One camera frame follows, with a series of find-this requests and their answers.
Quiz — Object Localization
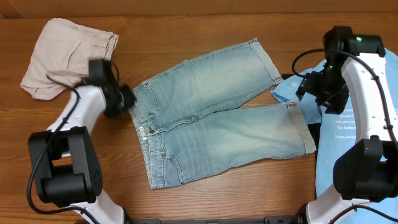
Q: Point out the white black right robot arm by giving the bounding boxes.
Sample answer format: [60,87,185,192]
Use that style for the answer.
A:
[292,26,397,223]

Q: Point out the black garment under t-shirt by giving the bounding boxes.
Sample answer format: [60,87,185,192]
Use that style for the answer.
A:
[276,73,322,147]

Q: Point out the light blue denim shorts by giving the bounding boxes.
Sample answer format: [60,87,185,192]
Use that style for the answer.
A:
[130,39,316,189]

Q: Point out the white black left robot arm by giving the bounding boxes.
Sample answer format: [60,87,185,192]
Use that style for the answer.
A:
[26,59,136,223]

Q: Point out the light blue printed t-shirt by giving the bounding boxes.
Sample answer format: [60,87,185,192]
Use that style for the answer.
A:
[271,49,397,224]

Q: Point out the folded beige shorts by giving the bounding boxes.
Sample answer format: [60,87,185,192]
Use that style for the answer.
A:
[21,18,119,100]

